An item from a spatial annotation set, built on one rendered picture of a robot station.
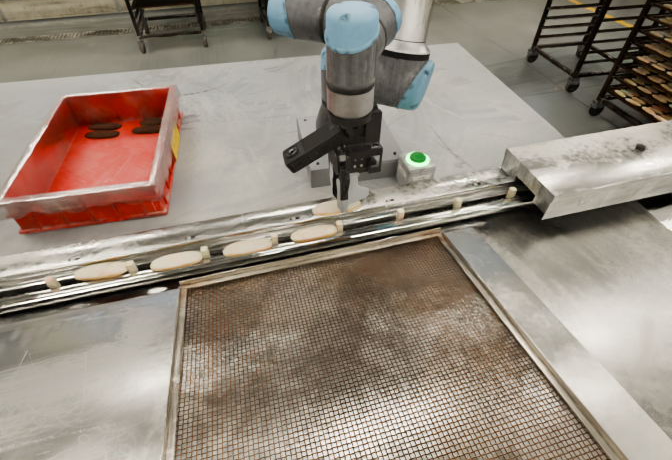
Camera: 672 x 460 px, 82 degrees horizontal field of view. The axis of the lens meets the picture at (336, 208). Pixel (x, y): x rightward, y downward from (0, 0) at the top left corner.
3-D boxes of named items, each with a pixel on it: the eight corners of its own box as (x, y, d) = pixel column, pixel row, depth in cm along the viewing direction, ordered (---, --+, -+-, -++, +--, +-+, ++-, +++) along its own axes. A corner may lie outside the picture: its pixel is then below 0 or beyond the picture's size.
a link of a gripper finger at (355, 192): (371, 216, 75) (371, 175, 70) (341, 222, 74) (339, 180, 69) (365, 207, 77) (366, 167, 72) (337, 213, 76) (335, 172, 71)
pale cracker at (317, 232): (334, 223, 85) (334, 219, 84) (339, 235, 82) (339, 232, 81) (289, 232, 83) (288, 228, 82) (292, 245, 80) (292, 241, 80)
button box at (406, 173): (420, 181, 105) (426, 148, 97) (432, 201, 99) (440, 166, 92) (391, 187, 103) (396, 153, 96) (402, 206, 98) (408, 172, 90)
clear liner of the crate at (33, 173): (186, 111, 124) (178, 82, 117) (172, 217, 89) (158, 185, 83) (73, 122, 119) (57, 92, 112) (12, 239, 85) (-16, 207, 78)
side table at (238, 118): (426, 187, 223) (457, 42, 166) (513, 336, 157) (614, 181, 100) (90, 236, 195) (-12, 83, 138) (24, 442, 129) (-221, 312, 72)
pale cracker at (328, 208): (357, 197, 80) (357, 193, 79) (363, 210, 78) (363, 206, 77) (310, 206, 78) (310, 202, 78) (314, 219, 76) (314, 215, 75)
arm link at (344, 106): (333, 98, 57) (320, 75, 63) (333, 125, 60) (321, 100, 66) (381, 92, 58) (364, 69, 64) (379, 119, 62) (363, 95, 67)
